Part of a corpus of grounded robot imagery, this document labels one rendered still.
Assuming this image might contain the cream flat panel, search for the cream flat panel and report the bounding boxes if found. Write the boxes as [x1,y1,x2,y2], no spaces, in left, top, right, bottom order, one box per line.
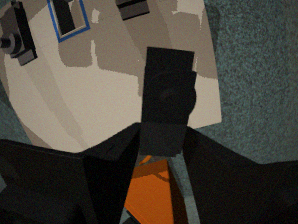
[0,0,222,153]

